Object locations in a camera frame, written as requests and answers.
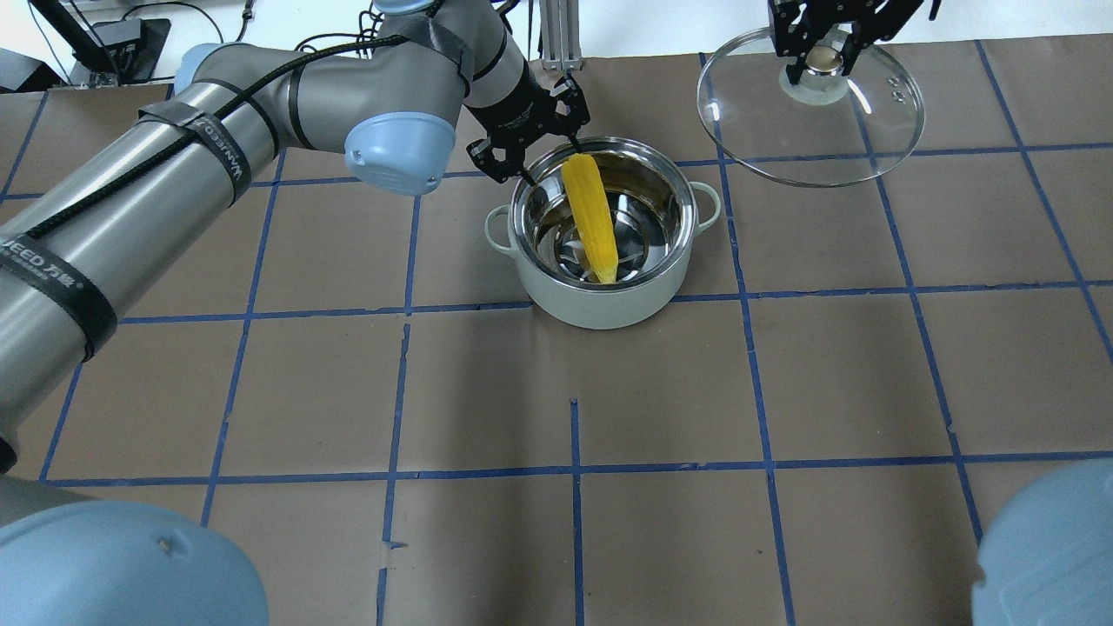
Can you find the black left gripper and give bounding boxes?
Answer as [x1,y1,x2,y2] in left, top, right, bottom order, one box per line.
[465,61,590,185]

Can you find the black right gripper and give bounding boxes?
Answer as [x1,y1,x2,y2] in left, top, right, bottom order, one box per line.
[769,1,923,86]

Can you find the yellow corn cob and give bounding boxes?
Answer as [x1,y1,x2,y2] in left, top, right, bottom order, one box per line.
[561,153,619,284]

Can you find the glass pot lid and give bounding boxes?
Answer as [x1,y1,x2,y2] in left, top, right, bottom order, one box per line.
[696,28,926,189]

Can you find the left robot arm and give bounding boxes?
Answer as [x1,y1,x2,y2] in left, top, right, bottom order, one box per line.
[1,1,590,625]

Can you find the grey-green cooking pot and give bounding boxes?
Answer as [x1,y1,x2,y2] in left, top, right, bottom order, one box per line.
[483,137,723,330]

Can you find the black monitor stand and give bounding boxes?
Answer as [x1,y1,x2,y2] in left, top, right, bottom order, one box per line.
[27,1,171,88]

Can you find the aluminium frame post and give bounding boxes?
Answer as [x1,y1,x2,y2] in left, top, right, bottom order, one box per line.
[539,0,583,74]

